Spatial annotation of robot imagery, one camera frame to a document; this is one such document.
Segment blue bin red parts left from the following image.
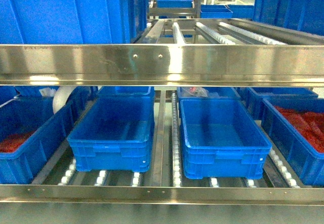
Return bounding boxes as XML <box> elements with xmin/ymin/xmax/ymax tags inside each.
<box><xmin>1</xmin><ymin>98</ymin><xmax>75</xmax><ymax>184</ymax></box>

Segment blue bin red parts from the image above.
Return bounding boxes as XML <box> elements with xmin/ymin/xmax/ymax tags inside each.
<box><xmin>1</xmin><ymin>98</ymin><xmax>75</xmax><ymax>184</ymax></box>
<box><xmin>261</xmin><ymin>97</ymin><xmax>323</xmax><ymax>186</ymax></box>

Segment blue bin red parts right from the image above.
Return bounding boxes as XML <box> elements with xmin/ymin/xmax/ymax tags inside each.
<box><xmin>261</xmin><ymin>97</ymin><xmax>323</xmax><ymax>186</ymax></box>

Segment blue bin behind right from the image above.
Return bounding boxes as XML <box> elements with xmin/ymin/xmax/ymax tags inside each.
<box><xmin>177</xmin><ymin>87</ymin><xmax>241</xmax><ymax>107</ymax></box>

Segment stainless steel flow rack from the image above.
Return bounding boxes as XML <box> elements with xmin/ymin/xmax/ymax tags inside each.
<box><xmin>1</xmin><ymin>19</ymin><xmax>323</xmax><ymax>223</ymax></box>

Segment blue empty bin left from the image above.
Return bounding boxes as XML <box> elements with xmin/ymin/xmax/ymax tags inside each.
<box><xmin>67</xmin><ymin>96</ymin><xmax>154</xmax><ymax>172</ymax></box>

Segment blue empty bin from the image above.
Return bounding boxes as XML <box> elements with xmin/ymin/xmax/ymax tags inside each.
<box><xmin>179</xmin><ymin>99</ymin><xmax>272</xmax><ymax>179</ymax></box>
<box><xmin>67</xmin><ymin>96</ymin><xmax>154</xmax><ymax>172</ymax></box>

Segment blue bin behind left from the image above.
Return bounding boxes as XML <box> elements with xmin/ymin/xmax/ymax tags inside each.
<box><xmin>97</xmin><ymin>86</ymin><xmax>155</xmax><ymax>101</ymax></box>

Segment white roller track strip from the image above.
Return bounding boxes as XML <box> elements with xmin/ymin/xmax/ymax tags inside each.
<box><xmin>171</xmin><ymin>92</ymin><xmax>182</xmax><ymax>188</ymax></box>

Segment blue empty bin right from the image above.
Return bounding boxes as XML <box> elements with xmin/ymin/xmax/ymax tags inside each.
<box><xmin>179</xmin><ymin>99</ymin><xmax>272</xmax><ymax>179</ymax></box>

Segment large blue bin upper left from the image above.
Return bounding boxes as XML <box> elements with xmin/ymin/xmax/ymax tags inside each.
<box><xmin>1</xmin><ymin>0</ymin><xmax>148</xmax><ymax>44</ymax></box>

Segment large blue bin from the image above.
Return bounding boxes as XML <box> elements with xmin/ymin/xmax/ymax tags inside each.
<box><xmin>1</xmin><ymin>0</ymin><xmax>148</xmax><ymax>44</ymax></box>
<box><xmin>253</xmin><ymin>0</ymin><xmax>323</xmax><ymax>35</ymax></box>

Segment large blue bin upper right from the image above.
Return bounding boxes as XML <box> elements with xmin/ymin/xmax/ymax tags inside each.
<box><xmin>253</xmin><ymin>0</ymin><xmax>323</xmax><ymax>35</ymax></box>

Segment steel divider rail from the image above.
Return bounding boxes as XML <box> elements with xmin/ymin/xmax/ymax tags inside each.
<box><xmin>152</xmin><ymin>91</ymin><xmax>166</xmax><ymax>186</ymax></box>

